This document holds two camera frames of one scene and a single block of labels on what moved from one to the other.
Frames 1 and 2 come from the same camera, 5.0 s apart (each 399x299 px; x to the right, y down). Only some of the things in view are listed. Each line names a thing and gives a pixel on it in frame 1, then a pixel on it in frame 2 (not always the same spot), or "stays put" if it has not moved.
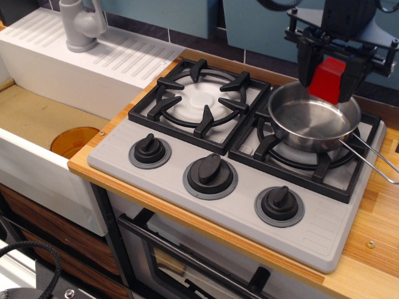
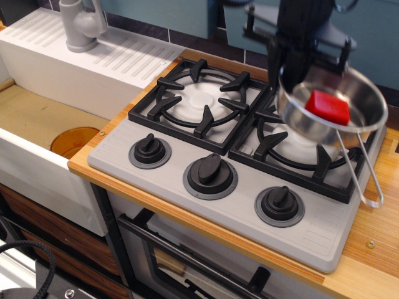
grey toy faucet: [83, 28] stays put
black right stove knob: [279, 207] stays put
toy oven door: [161, 257] stays put
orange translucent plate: [68, 141] stays put
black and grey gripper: [379, 46] → [302, 28]
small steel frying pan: [303, 121] → [368, 109]
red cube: [325, 81] → [330, 105]
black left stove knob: [150, 152] stays put
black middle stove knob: [211, 177] stays put
